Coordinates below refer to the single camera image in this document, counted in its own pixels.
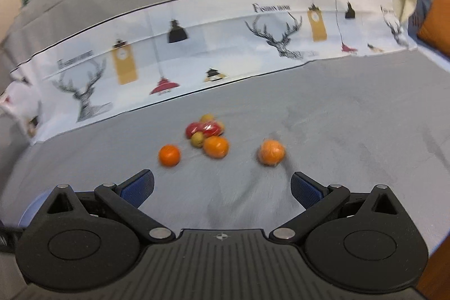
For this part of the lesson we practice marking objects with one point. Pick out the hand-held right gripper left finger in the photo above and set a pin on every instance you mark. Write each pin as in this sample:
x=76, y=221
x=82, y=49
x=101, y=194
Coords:
x=137, y=187

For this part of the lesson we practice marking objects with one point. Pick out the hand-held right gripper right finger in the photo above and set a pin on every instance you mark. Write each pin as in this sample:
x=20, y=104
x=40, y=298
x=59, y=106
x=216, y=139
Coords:
x=306, y=189

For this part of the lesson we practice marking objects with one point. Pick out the orange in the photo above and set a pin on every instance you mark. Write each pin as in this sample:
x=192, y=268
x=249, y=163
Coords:
x=271, y=152
x=216, y=146
x=169, y=155

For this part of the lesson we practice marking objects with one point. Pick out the yellow-green plum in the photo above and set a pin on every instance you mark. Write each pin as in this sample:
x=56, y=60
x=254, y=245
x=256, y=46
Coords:
x=207, y=118
x=197, y=140

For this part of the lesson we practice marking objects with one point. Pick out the red apple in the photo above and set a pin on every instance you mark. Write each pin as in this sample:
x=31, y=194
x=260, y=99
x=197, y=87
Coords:
x=213, y=129
x=193, y=129

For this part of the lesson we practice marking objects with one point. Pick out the light blue plate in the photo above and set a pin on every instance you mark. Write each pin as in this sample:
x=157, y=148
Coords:
x=33, y=207

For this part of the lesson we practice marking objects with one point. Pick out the grey bed sheet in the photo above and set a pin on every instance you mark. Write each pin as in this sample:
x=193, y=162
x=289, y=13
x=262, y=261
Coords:
x=351, y=110

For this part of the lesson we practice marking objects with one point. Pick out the deer printed blanket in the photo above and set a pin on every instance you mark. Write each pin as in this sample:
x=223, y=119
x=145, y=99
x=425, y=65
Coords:
x=211, y=40

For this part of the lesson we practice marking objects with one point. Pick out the orange pillow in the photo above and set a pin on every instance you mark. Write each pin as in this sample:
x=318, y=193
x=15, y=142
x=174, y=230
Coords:
x=437, y=22

